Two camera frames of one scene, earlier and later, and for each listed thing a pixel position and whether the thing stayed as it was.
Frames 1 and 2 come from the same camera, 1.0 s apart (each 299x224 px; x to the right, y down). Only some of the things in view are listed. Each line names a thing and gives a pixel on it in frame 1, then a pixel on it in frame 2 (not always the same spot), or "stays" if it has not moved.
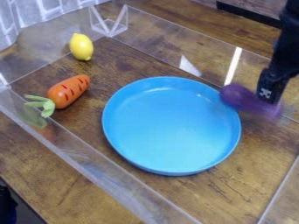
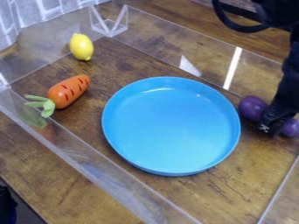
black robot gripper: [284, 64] -> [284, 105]
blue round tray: [171, 126] stays
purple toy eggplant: [241, 97] -> [251, 108]
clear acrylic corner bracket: [106, 26] stays
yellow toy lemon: [80, 46] stays
